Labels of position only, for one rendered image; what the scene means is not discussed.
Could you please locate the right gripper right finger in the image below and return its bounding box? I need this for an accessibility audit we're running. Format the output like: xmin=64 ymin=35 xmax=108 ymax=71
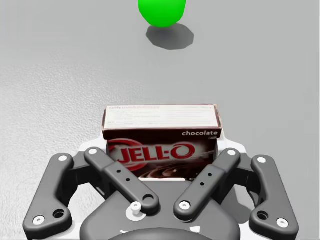
xmin=173 ymin=134 xmax=300 ymax=236

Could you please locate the green ball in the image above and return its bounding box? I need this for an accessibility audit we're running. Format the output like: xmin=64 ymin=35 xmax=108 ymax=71
xmin=137 ymin=0 xmax=187 ymax=28

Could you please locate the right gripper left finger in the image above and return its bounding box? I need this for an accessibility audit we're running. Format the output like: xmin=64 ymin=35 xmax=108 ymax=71
xmin=22 ymin=133 xmax=161 ymax=234

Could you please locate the brown and white carton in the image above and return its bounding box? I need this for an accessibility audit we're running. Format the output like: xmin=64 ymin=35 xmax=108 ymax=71
xmin=101 ymin=103 xmax=223 ymax=181

